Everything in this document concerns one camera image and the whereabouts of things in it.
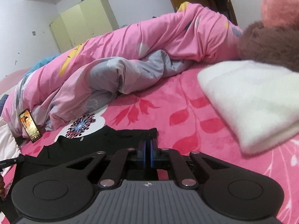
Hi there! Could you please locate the black garment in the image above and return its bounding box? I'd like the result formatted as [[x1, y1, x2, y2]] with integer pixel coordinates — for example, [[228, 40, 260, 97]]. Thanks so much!
[[21, 126, 158, 166]]

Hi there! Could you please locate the white blanket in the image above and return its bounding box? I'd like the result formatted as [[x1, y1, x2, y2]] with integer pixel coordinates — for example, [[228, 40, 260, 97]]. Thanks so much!
[[0, 117, 22, 166]]

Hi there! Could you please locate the smartphone on bed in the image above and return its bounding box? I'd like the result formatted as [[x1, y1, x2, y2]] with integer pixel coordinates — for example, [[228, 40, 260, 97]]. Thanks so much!
[[19, 109, 42, 143]]

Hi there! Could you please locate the pink floral bed sheet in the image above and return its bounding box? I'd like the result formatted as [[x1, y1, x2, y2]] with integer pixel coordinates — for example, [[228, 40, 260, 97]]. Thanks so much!
[[0, 63, 299, 224]]

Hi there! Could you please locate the pink grey quilt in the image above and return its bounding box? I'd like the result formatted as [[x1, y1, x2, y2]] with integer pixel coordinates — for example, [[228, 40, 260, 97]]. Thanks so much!
[[1, 2, 243, 137]]

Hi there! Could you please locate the folded white pink garment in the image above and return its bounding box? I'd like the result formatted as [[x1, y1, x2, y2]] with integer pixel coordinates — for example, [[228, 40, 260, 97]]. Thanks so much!
[[197, 60, 298, 154]]

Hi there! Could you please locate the yellow green wardrobe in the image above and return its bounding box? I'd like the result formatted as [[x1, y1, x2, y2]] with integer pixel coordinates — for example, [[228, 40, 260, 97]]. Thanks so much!
[[50, 0, 119, 53]]

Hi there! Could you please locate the person in brown fleece coat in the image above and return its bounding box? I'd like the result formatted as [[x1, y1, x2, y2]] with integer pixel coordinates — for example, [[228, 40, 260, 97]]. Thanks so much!
[[237, 21, 298, 72]]

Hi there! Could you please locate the pink beret hat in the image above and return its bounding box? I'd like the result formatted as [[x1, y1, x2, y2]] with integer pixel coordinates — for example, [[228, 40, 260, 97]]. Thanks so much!
[[261, 0, 298, 28]]

